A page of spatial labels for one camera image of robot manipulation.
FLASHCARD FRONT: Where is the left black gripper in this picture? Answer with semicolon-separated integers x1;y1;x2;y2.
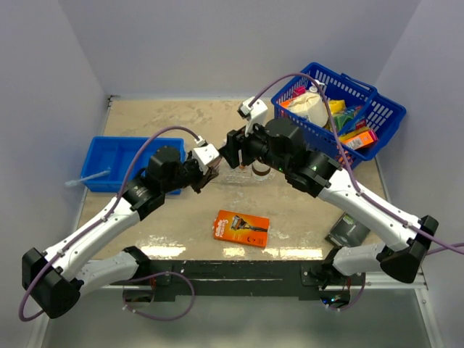
163;149;218;194

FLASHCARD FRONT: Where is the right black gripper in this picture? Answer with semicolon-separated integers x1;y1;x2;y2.
219;115;290;174

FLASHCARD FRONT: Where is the white toothbrush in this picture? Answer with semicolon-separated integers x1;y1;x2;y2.
65;169;110;188

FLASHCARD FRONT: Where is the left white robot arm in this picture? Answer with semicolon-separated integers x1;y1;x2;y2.
19;144;220;321

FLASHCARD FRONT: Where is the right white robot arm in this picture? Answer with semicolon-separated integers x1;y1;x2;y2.
219;118;439;285

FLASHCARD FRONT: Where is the clear textured acrylic tray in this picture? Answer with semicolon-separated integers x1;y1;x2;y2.
205;159;274;186

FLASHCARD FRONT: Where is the orange razor box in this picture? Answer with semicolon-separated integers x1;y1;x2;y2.
212;210;270;249

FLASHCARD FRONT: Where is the small red box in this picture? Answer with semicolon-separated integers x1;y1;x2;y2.
292;86;306;97

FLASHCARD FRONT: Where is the blue plastic bin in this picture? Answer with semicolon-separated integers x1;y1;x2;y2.
80;136;186;194

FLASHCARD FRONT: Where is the white pump bottle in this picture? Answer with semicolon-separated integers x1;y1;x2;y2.
309;80;325;94

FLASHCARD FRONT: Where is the green sponge pack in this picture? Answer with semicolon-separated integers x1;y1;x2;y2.
333;105;363;132

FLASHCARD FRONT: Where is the blue shopping basket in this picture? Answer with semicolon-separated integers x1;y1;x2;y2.
271;62;406;168

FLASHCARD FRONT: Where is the yellow sponge pack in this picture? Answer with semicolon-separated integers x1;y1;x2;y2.
328;99;346;116

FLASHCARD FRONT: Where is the orange pink box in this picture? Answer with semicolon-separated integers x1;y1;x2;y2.
339;127;378;150

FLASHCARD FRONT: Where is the black green razor package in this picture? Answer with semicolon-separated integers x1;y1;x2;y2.
325;213;370;247

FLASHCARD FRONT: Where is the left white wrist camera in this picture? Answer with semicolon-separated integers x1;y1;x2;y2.
191;136;221;175

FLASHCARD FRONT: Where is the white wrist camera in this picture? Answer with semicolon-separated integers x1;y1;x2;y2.
191;136;221;175
238;96;268;137

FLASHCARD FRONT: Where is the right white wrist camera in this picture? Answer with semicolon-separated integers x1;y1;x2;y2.
238;96;268;137

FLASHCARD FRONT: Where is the black aluminium base frame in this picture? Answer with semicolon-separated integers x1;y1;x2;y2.
45;253;432;312

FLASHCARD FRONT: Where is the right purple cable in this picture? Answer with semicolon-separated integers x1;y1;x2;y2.
249;72;464;312

